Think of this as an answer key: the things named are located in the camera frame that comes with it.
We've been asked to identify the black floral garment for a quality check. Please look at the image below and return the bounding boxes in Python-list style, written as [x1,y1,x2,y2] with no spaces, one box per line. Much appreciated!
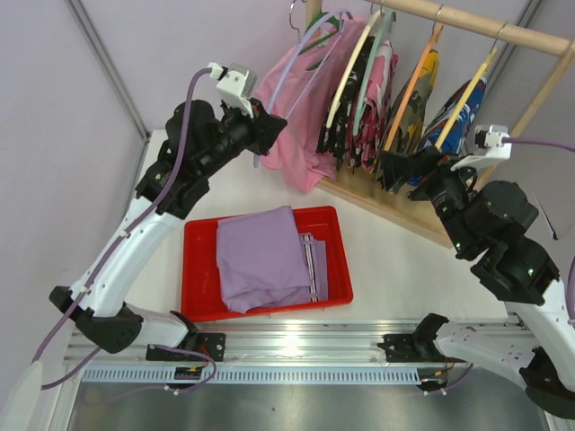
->
[316,36,375,170]

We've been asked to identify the purple hanger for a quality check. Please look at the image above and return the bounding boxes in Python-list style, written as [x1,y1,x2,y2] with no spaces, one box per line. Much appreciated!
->
[251,0,356,170]

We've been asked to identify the cream hanger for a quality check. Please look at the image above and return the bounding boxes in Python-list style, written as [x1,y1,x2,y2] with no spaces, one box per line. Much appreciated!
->
[325,11,384,129]

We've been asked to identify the purple trousers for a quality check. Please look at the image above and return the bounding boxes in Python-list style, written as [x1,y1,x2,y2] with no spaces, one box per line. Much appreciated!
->
[216,206,329,314]

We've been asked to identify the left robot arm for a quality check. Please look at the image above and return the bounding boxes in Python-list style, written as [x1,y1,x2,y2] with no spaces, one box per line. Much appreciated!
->
[49,99,288,354]

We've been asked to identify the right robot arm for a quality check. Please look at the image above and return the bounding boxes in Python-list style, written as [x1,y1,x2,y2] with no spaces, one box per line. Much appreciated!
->
[378,147,574,420]

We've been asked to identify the yellow hanger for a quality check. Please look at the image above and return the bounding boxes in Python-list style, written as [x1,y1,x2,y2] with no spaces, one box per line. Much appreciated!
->
[420,22,508,154]

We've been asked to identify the orange hanger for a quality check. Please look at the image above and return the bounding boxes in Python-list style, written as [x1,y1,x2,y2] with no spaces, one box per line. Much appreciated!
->
[384,4,444,151]

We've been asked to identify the blue patterned garment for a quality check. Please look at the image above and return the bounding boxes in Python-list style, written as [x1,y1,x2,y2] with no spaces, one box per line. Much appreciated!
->
[406,76,489,198]

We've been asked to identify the wooden clothes rack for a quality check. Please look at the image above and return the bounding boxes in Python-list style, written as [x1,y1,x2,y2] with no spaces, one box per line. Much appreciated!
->
[317,1,574,248]

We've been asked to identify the pink patterned garment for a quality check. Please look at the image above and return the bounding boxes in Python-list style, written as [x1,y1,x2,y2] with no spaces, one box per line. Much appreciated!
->
[346,40,399,172]

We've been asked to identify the camouflage garment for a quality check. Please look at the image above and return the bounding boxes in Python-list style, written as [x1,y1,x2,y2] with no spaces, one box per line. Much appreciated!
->
[373,49,440,189]

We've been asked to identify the pink t-shirt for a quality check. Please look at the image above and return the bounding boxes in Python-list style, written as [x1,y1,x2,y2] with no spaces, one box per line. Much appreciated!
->
[252,16,367,194]

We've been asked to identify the red plastic tray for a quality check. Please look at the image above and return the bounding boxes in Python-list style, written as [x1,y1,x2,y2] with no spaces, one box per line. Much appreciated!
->
[181,207,353,322]

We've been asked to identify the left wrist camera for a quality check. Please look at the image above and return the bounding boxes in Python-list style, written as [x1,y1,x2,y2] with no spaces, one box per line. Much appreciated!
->
[208,62,257,119]

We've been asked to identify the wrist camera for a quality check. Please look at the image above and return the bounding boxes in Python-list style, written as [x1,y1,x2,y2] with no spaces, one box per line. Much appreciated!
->
[450,125,512,172]
[208,62,257,119]

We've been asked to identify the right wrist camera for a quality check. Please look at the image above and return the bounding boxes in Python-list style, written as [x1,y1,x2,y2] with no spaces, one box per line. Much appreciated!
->
[450,125,512,172]

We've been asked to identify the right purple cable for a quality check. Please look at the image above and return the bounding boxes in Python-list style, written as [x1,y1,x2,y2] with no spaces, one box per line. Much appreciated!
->
[502,136,575,324]

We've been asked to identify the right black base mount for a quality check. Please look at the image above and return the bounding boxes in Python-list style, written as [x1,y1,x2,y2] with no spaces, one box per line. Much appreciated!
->
[376,333,447,363]

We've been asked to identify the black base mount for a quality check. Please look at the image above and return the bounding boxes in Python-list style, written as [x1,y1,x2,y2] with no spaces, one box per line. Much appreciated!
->
[146,332,226,362]
[376,333,447,363]

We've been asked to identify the aluminium rail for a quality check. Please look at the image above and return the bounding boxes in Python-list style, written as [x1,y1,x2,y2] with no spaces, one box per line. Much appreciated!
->
[65,319,553,367]

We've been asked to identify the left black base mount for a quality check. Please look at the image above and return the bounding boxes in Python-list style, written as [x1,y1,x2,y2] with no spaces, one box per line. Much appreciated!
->
[146,332,226,362]

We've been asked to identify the white cable duct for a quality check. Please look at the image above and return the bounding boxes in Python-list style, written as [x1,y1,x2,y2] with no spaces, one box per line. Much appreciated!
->
[82,365,421,385]

